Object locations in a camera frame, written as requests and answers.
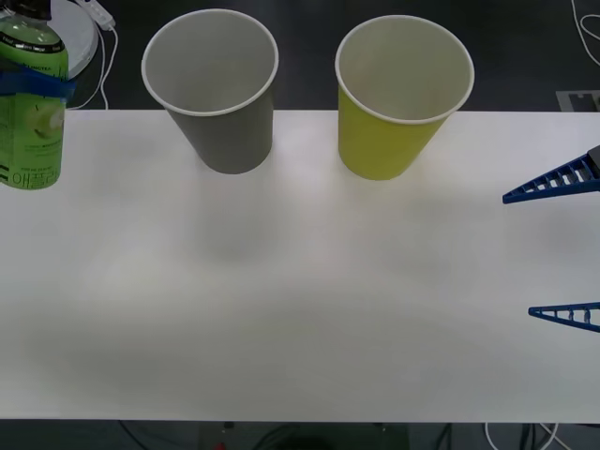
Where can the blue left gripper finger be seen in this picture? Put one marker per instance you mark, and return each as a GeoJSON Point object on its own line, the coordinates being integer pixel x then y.
{"type": "Point", "coordinates": [37, 85]}

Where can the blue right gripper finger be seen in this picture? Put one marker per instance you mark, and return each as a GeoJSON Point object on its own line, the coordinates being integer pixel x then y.
{"type": "Point", "coordinates": [591, 325]}
{"type": "Point", "coordinates": [588, 185]}

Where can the green plastic bottle black cap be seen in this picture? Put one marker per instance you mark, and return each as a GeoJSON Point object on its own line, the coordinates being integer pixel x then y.
{"type": "Point", "coordinates": [33, 140]}

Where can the pale grey round disc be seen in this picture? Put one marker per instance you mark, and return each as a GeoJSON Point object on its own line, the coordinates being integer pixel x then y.
{"type": "Point", "coordinates": [79, 37]}

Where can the grey floor plate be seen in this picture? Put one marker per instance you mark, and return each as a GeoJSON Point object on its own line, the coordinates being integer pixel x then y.
{"type": "Point", "coordinates": [565, 100]}

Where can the white power strip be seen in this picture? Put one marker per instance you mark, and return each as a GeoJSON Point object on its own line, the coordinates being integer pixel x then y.
{"type": "Point", "coordinates": [100, 14]}

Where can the grey plastic bin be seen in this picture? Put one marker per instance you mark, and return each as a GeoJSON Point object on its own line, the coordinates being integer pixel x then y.
{"type": "Point", "coordinates": [234, 140]}

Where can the yellow-green plastic bin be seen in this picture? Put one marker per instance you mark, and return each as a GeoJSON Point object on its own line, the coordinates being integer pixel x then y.
{"type": "Point", "coordinates": [375, 150]}

